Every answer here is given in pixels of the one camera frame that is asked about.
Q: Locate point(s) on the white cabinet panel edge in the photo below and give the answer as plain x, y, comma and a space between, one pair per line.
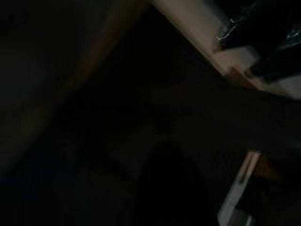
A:
231, 207

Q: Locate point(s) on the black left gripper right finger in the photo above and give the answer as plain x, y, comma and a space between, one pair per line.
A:
183, 188

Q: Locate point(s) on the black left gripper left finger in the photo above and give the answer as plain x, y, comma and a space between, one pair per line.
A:
152, 188

